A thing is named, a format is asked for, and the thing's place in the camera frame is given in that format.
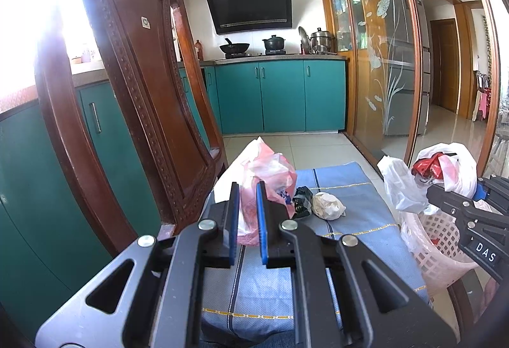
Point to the silver refrigerator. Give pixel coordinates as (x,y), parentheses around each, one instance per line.
(424,73)

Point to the bright window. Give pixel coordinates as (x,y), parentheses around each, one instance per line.
(24,13)

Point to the black range hood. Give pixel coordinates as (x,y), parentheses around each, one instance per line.
(248,5)

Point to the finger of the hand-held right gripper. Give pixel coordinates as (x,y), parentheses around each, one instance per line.
(497,192)
(449,200)

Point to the carved wooden chair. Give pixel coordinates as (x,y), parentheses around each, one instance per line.
(131,73)

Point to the pink plastic bag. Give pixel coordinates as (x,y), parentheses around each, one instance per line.
(270,173)

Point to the red foil wrapper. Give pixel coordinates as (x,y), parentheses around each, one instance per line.
(435,169)

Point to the black wok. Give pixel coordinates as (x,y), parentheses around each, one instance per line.
(234,48)

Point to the gas stove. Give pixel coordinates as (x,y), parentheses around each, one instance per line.
(254,54)

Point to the etched glass sliding door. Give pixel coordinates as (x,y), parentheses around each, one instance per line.
(494,85)
(373,53)

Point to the brown wooden door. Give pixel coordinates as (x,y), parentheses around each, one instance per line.
(445,65)

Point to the steel stock pot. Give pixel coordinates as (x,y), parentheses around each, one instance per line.
(321,39)

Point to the brown bottle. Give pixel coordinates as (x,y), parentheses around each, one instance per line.
(199,51)

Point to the teal lower cabinets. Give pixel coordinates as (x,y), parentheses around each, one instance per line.
(282,93)

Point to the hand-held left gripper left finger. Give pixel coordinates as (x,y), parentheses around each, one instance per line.
(234,224)

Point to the blue striped cloth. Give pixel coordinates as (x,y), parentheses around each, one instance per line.
(358,236)

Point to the crumpled white paper ball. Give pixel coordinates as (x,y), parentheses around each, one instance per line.
(328,205)

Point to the white plastic bag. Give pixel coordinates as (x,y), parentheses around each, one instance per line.
(401,185)
(461,165)

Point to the black cooking pot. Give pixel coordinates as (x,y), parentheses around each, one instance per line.
(273,43)

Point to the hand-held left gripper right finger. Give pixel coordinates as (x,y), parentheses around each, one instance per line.
(261,224)

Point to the steel pot lid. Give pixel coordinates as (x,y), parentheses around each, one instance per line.
(303,39)

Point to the dark crumpled wrapper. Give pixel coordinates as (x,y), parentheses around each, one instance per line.
(303,202)

